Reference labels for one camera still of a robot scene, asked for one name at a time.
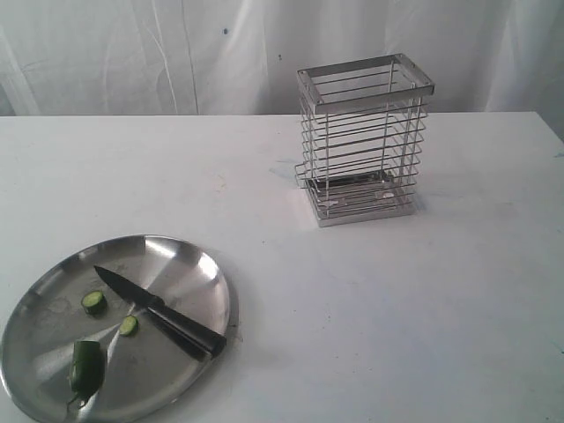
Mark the black handled knife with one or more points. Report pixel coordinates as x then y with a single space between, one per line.
195 339

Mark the cucumber slice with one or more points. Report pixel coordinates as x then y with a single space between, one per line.
94 303
129 326

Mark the green cucumber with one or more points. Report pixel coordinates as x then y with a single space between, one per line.
87 370

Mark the round steel plate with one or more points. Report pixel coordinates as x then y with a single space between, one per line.
144 372

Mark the wire cutlery holder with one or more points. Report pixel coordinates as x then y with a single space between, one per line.
361 134

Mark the white backdrop curtain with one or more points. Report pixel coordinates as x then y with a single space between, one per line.
241 57

